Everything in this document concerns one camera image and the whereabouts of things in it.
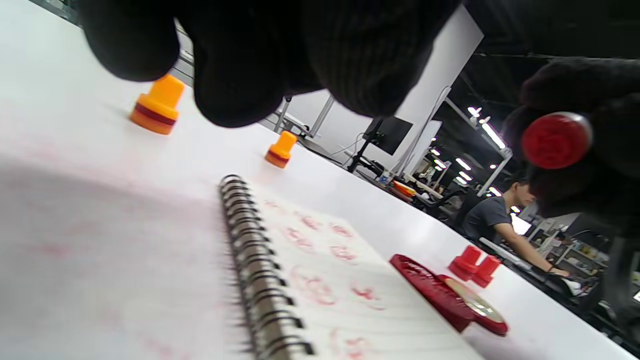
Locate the person's left hand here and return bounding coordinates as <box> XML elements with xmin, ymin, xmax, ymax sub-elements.
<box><xmin>77</xmin><ymin>0</ymin><xmax>463</xmax><ymax>128</ymax></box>

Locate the person's right hand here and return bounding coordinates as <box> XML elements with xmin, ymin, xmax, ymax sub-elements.
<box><xmin>502</xmin><ymin>57</ymin><xmax>640</xmax><ymax>238</ymax></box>

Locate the green reward stamp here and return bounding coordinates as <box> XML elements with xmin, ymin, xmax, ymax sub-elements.
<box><xmin>521</xmin><ymin>112</ymin><xmax>594</xmax><ymax>170</ymax></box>

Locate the orange reward stamp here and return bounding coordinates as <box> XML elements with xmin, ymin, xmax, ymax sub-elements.
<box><xmin>129</xmin><ymin>74</ymin><xmax>186</xmax><ymax>136</ymax></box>
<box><xmin>264</xmin><ymin>130</ymin><xmax>299</xmax><ymax>169</ymax></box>

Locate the red reward stamp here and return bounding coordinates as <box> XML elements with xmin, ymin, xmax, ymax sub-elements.
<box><xmin>472</xmin><ymin>255</ymin><xmax>502</xmax><ymax>289</ymax></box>
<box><xmin>448</xmin><ymin>244</ymin><xmax>483</xmax><ymax>282</ymax></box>

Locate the red ink pad lid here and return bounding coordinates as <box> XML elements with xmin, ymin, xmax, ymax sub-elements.
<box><xmin>437</xmin><ymin>274</ymin><xmax>510</xmax><ymax>337</ymax></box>

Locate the red ink pad tin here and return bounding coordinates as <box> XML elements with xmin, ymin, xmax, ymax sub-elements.
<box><xmin>390</xmin><ymin>253</ymin><xmax>476</xmax><ymax>333</ymax></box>

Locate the spiral lined notebook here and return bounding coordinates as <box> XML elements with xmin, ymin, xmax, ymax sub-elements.
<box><xmin>218</xmin><ymin>174</ymin><xmax>486</xmax><ymax>360</ymax></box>

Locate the black monitor on stand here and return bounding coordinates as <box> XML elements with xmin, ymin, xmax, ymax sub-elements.
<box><xmin>347</xmin><ymin>116</ymin><xmax>414</xmax><ymax>173</ymax></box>

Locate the aluminium frame post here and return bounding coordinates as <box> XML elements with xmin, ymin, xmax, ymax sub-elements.
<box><xmin>311</xmin><ymin>95</ymin><xmax>335</xmax><ymax>137</ymax></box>

